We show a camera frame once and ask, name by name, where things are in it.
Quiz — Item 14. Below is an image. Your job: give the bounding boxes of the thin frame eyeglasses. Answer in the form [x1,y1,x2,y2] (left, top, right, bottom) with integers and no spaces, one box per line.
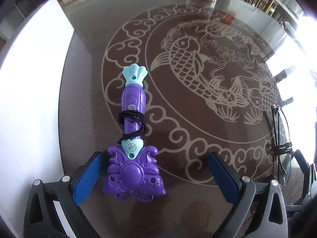
[266,104,294,189]

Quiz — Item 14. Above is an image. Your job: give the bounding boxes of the purple toy wand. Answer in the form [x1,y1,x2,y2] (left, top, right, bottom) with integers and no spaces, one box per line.
[103,63,166,202]

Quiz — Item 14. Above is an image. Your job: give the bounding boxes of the cluttered side table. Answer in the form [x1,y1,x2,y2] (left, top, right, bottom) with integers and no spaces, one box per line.
[272,0,307,38]

